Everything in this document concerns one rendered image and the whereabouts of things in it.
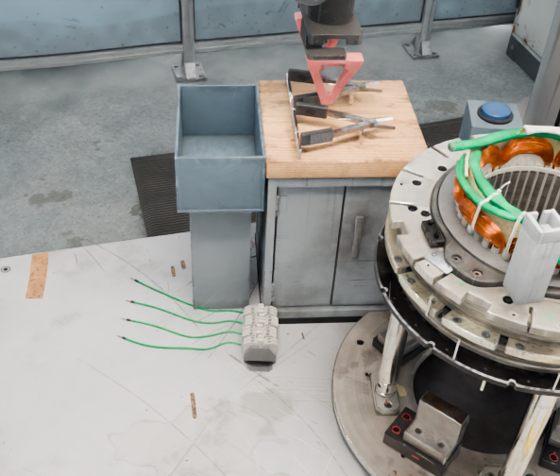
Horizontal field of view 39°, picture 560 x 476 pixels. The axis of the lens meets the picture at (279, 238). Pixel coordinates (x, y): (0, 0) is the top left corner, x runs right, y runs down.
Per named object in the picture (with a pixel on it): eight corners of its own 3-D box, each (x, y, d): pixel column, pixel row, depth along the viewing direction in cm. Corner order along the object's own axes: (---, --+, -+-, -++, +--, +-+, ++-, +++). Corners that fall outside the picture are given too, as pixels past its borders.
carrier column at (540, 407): (501, 492, 92) (551, 378, 78) (494, 473, 93) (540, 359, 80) (522, 489, 92) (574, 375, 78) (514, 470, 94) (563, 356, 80)
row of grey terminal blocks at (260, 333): (276, 372, 106) (278, 351, 103) (241, 370, 106) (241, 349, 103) (278, 317, 114) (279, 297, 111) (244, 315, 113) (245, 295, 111)
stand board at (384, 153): (265, 178, 95) (266, 162, 93) (257, 94, 109) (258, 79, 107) (430, 177, 97) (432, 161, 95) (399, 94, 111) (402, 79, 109)
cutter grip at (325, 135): (301, 146, 94) (302, 135, 93) (299, 143, 94) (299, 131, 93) (332, 142, 95) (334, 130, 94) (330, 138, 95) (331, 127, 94)
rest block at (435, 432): (420, 416, 97) (428, 389, 93) (461, 440, 94) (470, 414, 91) (401, 439, 94) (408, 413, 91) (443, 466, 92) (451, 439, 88)
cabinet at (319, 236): (262, 325, 112) (267, 178, 95) (254, 238, 126) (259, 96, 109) (397, 322, 114) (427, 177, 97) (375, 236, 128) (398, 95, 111)
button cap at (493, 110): (512, 122, 108) (513, 116, 107) (482, 120, 108) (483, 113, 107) (508, 107, 111) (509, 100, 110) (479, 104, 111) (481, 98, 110)
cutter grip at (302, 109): (295, 115, 99) (295, 104, 98) (296, 111, 99) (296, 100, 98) (326, 119, 98) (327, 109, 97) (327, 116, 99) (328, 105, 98)
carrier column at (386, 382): (378, 402, 100) (401, 285, 87) (372, 386, 102) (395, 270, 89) (396, 399, 101) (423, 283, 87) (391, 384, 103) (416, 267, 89)
